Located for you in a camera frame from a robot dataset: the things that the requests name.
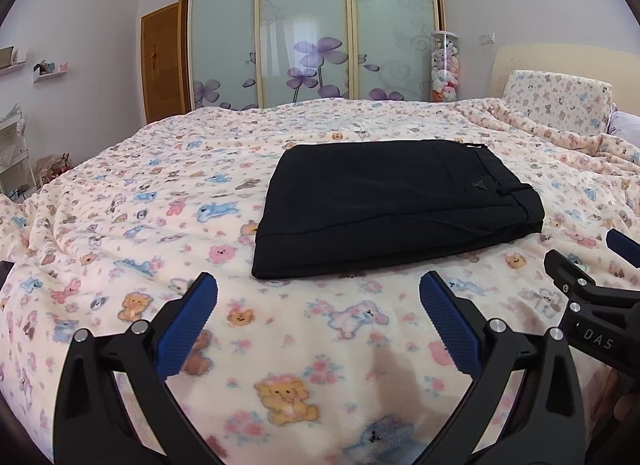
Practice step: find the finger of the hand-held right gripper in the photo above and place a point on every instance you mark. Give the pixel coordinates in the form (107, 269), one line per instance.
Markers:
(625, 247)
(567, 270)

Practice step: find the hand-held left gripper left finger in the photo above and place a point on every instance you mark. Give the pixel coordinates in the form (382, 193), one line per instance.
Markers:
(189, 327)

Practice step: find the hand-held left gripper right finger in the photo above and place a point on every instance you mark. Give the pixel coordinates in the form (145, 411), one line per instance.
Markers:
(450, 327)

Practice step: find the black pants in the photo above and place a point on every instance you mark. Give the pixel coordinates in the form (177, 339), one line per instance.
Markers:
(375, 195)

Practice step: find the pale purple pillow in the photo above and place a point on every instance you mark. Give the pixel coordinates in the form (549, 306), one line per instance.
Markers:
(625, 127)

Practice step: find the bear printed fleece blanket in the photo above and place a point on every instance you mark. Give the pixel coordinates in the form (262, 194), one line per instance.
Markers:
(150, 195)

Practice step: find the bear printed pillow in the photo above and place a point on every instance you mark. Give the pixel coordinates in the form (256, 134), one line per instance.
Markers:
(555, 97)

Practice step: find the cream bed headboard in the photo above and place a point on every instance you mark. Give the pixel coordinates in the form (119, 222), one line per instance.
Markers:
(550, 57)

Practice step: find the pile of beige bags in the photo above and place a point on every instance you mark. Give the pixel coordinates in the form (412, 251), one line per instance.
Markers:
(52, 170)

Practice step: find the clear tube of plush toys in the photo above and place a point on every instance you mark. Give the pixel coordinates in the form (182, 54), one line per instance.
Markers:
(445, 70)

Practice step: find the white storage rack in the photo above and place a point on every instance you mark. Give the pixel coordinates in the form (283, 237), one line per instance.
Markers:
(15, 155)

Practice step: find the brown wooden door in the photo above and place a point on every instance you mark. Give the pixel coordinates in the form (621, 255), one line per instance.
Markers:
(162, 65)

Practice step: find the floral glass sliding wardrobe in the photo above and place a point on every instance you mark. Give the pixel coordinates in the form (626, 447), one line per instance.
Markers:
(310, 20)

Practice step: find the white wall switch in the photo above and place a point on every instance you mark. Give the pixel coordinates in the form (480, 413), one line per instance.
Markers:
(486, 38)

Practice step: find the white wall shelf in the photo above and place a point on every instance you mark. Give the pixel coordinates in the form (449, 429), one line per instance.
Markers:
(50, 71)
(11, 62)

